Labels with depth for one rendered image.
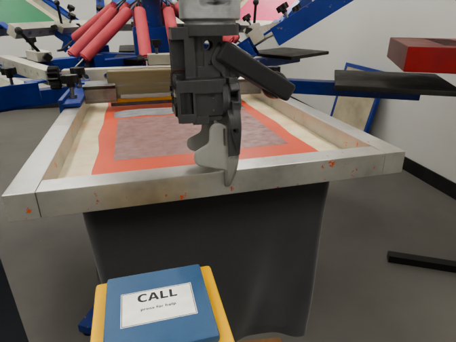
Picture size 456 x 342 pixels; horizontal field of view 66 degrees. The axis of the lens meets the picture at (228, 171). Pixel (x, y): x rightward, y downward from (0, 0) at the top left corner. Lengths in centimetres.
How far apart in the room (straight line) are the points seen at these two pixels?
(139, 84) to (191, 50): 61
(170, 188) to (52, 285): 155
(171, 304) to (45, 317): 150
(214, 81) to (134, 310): 27
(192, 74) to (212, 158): 11
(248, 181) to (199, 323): 23
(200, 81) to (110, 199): 20
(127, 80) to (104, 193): 60
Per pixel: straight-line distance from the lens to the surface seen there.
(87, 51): 164
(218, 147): 47
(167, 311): 36
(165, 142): 74
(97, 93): 105
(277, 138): 75
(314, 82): 169
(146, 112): 97
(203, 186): 50
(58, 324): 180
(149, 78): 105
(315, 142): 74
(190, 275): 40
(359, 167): 59
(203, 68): 46
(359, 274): 198
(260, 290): 80
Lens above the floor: 123
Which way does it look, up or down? 25 degrees down
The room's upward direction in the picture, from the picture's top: straight up
